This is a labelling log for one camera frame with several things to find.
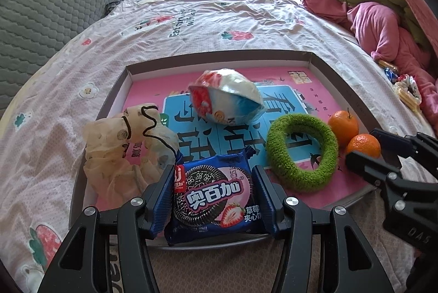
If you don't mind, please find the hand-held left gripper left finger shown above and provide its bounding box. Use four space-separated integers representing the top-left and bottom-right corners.
37 163 176 293

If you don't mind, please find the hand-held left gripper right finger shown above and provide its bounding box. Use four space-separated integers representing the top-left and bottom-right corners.
251 165 396 293

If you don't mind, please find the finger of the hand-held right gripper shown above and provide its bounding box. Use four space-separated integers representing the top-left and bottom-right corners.
370 129 420 160
345 151 394 186

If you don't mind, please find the green fuzzy scrunchie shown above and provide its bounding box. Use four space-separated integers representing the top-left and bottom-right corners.
266 113 339 192

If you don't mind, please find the blue cookie packet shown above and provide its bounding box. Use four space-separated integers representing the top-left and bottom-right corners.
164 146 274 246

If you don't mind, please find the white bun packet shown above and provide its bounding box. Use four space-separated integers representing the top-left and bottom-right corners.
188 68 266 125

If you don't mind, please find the shallow brown cardboard box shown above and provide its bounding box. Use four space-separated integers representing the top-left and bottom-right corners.
69 52 402 247

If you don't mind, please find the small orange with stem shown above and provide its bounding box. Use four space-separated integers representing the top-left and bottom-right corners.
328 108 359 146

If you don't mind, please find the patterned fabric scrunchie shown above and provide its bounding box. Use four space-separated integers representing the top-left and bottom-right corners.
393 74 423 109

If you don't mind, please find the small snack packet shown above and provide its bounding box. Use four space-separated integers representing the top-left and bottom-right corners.
378 60 399 83

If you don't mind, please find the beige sheer scrunchie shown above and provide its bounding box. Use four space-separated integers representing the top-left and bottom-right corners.
83 103 180 205

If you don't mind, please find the magenta bedding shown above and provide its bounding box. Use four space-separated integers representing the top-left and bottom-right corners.
300 0 438 124

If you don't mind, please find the blue patterned cloth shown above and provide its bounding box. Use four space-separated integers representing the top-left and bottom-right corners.
104 0 144 15

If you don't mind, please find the grey quilted headboard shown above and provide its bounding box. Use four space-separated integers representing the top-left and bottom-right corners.
0 0 131 98

